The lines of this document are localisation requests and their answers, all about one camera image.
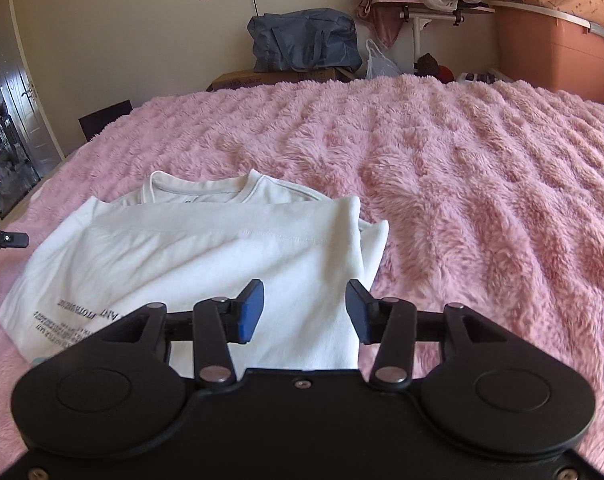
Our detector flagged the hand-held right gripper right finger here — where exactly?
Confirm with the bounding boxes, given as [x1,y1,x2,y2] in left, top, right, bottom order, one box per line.
[345,279,506,391]

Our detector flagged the white printed sweatshirt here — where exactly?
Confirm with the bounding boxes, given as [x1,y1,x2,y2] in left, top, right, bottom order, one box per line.
[0,169,391,377]

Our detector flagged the white plastic bag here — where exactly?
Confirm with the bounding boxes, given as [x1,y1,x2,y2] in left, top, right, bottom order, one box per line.
[365,38,403,79]

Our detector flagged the brown cardboard box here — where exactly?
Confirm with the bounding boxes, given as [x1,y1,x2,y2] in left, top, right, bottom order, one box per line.
[206,66,357,93]

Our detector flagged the dark red toy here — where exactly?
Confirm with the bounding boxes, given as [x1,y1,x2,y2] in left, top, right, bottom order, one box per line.
[416,52,453,82]

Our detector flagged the white door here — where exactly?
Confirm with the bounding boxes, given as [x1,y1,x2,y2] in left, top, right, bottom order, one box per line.
[4,0,66,173]

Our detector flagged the blue duffel bag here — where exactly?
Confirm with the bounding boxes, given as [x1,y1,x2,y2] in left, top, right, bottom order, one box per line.
[247,7,363,74]

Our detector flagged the white folding table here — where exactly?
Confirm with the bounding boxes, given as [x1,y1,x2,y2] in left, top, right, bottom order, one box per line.
[371,0,496,73]

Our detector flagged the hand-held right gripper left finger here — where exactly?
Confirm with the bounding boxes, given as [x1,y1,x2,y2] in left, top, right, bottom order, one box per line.
[99,279,266,389]

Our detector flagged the pink fluffy blanket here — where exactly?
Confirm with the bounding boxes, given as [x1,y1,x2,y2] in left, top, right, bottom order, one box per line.
[0,74,604,471]

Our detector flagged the pink plastic storage box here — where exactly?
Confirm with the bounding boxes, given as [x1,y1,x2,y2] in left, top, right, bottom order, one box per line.
[490,1,604,107]

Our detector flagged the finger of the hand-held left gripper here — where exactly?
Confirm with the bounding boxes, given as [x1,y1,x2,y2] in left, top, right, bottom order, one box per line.
[0,217,30,251]

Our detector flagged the white power strip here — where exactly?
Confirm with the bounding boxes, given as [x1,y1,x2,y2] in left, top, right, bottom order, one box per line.
[454,66,513,86]

